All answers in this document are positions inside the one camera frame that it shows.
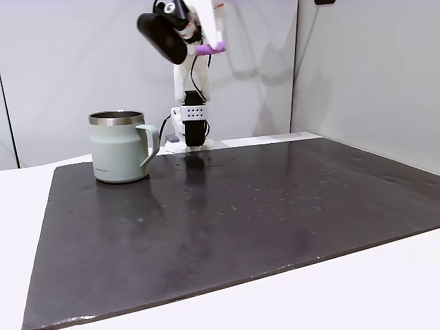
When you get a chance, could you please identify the sage green steel-lined mug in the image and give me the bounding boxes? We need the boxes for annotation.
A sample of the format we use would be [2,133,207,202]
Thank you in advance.
[87,110,161,184]

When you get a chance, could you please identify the black table mat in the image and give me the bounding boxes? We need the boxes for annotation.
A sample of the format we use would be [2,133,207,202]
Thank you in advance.
[21,137,440,330]

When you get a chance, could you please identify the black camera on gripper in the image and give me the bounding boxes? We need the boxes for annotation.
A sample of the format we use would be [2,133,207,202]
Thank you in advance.
[136,0,190,65]

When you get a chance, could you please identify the black camera cable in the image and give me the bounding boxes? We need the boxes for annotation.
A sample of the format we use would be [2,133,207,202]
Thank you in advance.
[190,54,212,102]

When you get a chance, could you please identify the black base cable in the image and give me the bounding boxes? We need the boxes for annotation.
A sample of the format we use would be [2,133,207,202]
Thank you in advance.
[158,114,173,139]

